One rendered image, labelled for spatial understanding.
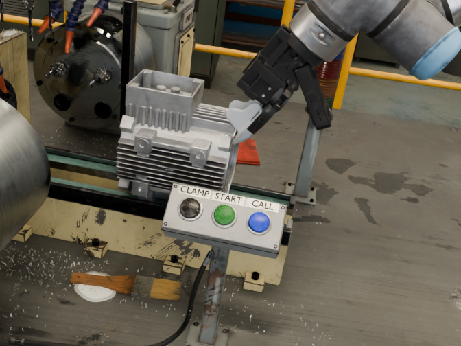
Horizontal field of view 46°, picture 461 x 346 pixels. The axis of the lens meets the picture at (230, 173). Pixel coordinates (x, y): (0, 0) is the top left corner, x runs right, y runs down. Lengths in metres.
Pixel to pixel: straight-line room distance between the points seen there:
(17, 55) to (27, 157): 0.43
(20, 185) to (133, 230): 0.33
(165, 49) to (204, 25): 2.75
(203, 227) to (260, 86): 0.25
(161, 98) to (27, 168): 0.27
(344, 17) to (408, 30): 0.09
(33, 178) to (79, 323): 0.27
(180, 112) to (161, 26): 0.51
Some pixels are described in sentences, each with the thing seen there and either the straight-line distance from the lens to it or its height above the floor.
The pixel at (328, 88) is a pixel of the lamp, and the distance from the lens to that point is 1.26.
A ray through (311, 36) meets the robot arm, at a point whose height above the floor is 1.30.
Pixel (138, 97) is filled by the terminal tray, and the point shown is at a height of 1.13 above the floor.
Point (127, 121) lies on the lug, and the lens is 0.99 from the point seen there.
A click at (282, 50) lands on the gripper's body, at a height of 1.26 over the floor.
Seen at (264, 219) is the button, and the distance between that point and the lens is 0.77.
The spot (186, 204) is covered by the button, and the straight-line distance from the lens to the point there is 0.78.
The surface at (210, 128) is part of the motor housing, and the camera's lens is 0.98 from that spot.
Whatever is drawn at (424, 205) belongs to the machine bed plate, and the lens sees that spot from 1.52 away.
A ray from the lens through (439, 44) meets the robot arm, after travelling 0.86.
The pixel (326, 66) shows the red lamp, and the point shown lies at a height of 1.15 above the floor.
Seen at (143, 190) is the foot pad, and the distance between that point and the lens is 1.00.
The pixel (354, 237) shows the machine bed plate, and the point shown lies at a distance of 1.29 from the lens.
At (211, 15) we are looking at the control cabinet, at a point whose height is 0.57.
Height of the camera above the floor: 1.49
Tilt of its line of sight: 28 degrees down
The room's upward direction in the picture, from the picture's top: 8 degrees clockwise
